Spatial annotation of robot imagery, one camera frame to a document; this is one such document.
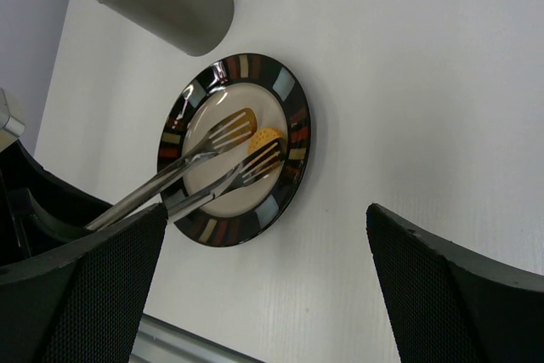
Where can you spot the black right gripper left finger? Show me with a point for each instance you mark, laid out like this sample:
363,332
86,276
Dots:
82,301

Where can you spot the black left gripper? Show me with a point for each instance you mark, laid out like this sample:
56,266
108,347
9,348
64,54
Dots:
39,211

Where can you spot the aluminium front rail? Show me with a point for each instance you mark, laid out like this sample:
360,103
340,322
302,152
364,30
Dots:
158,341

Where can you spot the dark rimmed striped plate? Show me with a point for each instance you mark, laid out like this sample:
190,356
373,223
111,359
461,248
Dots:
239,81

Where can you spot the metal tongs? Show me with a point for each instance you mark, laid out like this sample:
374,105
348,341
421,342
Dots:
214,172

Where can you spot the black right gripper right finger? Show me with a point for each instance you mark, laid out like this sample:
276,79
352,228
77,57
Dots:
446,303

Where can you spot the yellow round cracker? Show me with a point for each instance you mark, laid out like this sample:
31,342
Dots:
262,137

